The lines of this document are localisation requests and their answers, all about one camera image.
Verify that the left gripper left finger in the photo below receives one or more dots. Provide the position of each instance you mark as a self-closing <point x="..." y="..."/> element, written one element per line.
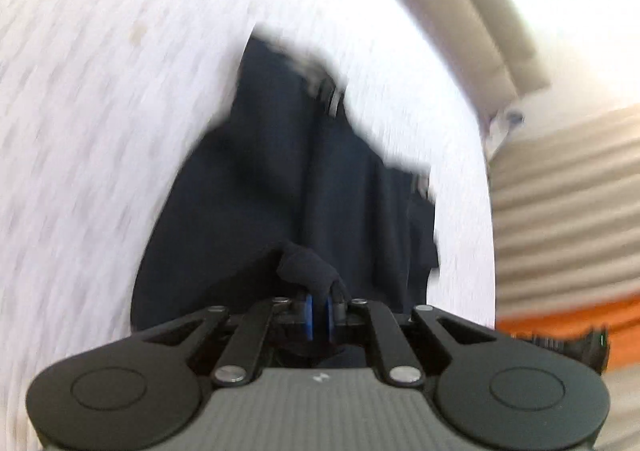
<point x="295" y="315"/>

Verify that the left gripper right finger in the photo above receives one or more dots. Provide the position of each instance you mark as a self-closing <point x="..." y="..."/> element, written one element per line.
<point x="338" y="306"/>

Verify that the dark navy garment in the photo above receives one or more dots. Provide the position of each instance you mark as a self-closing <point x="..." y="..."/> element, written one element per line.
<point x="283" y="198"/>

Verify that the white bag beside bed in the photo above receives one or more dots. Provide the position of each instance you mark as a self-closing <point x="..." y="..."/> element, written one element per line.
<point x="499" y="130"/>

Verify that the beige pleated curtain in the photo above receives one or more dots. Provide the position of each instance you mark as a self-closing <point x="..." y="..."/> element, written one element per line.
<point x="565" y="210"/>

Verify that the black device with green light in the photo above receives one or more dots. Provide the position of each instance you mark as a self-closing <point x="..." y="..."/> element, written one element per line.
<point x="591" y="348"/>

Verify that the orange furniture surface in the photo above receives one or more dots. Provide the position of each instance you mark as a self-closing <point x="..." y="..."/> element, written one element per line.
<point x="621" y="318"/>

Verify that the floral quilted bed cover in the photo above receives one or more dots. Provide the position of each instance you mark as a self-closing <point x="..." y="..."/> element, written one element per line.
<point x="101" y="100"/>

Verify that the beige padded headboard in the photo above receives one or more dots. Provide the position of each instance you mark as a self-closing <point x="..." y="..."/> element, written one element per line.
<point x="487" y="46"/>

